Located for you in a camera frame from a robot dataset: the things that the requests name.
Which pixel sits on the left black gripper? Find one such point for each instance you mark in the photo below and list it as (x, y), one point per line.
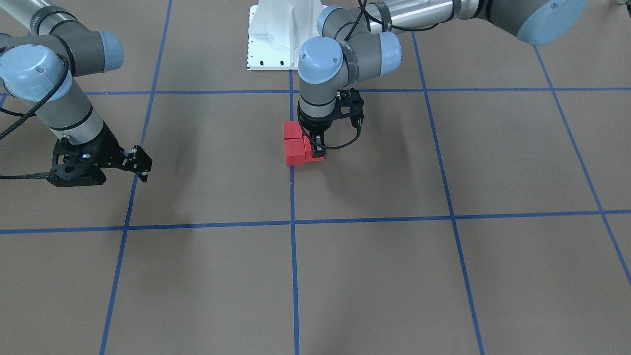
(315, 126)

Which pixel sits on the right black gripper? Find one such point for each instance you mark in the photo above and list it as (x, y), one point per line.
(106, 147)

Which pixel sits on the red block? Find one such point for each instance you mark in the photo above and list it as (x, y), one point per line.
(309, 152)
(291, 130)
(294, 152)

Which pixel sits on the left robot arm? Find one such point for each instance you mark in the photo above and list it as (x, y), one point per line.
(354, 45)

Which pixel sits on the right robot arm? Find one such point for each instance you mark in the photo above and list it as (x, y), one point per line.
(41, 70)

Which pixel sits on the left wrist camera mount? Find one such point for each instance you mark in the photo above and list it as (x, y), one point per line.
(350, 105)

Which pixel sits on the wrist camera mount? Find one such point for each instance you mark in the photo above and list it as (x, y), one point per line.
(350, 105)
(137, 161)

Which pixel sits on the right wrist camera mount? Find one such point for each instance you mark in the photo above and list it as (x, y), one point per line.
(137, 161)

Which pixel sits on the white camera stand pedestal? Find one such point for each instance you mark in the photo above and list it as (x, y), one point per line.
(276, 31)

